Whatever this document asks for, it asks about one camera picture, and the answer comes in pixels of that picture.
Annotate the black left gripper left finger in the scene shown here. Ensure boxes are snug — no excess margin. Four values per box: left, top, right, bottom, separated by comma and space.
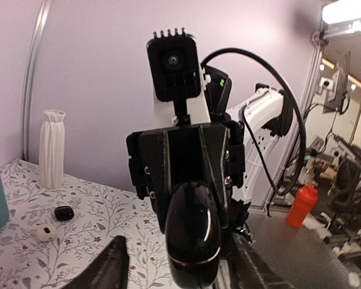
63, 235, 129, 289

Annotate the small black closed earbud case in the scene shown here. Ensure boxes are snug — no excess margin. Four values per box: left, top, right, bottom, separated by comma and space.
54, 206, 75, 222

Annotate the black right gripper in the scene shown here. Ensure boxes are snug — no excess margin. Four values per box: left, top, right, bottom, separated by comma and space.
126, 120, 245, 234

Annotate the red bottle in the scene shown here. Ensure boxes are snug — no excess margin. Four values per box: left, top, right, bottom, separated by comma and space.
286, 184, 318, 228

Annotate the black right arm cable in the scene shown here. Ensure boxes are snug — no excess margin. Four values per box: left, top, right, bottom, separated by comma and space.
200, 47, 307, 196

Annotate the white open earbud case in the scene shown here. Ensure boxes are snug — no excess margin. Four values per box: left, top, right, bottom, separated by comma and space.
35, 226, 57, 242

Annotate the white ribbed vase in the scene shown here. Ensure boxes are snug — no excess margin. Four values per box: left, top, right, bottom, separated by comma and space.
39, 110, 66, 189

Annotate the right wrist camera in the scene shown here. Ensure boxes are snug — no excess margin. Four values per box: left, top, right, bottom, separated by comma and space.
146, 29, 211, 128

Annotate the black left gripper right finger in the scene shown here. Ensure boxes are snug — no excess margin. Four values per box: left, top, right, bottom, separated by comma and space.
228, 234, 289, 288

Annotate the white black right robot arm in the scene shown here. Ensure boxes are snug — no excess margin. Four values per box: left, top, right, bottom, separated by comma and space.
126, 66, 289, 232

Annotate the black office chair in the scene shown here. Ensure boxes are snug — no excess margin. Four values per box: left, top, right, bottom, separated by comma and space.
329, 158, 361, 214

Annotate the right aluminium frame post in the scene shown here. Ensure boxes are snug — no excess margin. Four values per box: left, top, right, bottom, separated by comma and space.
20, 0, 53, 161

